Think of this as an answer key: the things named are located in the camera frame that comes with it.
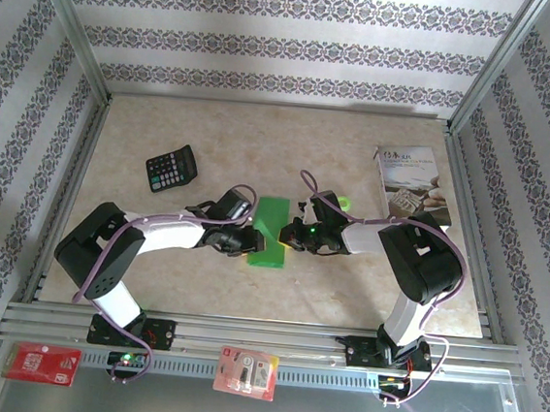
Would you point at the thin aluminium back rail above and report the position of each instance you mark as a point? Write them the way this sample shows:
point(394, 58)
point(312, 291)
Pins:
point(265, 103)

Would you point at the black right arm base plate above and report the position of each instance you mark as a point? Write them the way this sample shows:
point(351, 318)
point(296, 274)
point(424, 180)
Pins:
point(360, 353)

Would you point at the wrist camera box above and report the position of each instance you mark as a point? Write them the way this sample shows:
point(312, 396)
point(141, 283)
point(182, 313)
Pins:
point(309, 211)
point(233, 204)

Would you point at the pink blister pack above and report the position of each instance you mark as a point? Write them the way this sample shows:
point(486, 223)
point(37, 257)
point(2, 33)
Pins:
point(245, 373)

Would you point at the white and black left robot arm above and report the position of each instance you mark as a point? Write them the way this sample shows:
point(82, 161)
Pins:
point(100, 247)

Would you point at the aluminium side rail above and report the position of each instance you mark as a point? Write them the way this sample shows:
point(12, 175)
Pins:
point(72, 196)
point(463, 185)

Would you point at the small controller board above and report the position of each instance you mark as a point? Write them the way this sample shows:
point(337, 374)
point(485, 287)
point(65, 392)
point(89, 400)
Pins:
point(126, 358)
point(392, 382)

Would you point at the book with photo cover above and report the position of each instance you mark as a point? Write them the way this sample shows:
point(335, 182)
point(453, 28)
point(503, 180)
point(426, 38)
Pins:
point(406, 162)

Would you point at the black calculator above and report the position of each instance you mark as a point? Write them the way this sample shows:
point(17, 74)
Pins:
point(171, 169)

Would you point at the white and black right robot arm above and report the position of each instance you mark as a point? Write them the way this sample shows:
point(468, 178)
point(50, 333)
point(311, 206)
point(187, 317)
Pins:
point(420, 268)

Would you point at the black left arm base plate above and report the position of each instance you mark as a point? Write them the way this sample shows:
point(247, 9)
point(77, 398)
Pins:
point(162, 334)

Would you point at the green paper sheet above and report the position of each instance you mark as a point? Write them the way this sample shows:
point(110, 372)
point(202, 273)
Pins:
point(272, 210)

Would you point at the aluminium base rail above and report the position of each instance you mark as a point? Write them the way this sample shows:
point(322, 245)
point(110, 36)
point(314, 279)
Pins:
point(267, 334)

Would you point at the aluminium frame post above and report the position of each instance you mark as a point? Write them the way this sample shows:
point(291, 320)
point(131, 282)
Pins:
point(495, 66)
point(73, 26)

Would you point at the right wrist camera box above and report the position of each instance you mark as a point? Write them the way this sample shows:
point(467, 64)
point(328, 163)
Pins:
point(309, 211)

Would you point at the red flat package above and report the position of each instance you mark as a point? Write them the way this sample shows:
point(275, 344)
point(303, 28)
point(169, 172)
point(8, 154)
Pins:
point(40, 363)

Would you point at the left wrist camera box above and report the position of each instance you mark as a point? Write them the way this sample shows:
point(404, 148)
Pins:
point(233, 204)

